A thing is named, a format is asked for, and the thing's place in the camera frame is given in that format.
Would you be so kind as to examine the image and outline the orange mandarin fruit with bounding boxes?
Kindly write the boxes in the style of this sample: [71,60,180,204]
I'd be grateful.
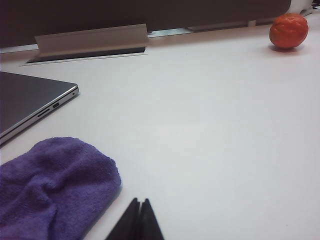
[269,13,310,50]

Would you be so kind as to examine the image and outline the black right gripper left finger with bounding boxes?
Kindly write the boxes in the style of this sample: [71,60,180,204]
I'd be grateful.
[104,197,141,240]

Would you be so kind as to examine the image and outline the white cable tray flap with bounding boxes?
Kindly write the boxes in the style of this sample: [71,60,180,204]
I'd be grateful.
[34,23,149,60]

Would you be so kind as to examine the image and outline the purple terry rag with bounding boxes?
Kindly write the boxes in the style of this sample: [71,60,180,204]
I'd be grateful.
[0,136,123,240]

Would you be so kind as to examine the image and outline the beige fabric desk divider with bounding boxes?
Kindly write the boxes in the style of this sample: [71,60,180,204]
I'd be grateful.
[0,0,293,49]

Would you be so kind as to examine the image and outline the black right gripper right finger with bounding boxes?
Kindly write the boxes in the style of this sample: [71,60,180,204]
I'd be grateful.
[136,198,165,240]

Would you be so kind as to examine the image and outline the grey closed laptop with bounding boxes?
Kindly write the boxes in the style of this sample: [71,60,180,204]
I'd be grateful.
[0,71,80,146]

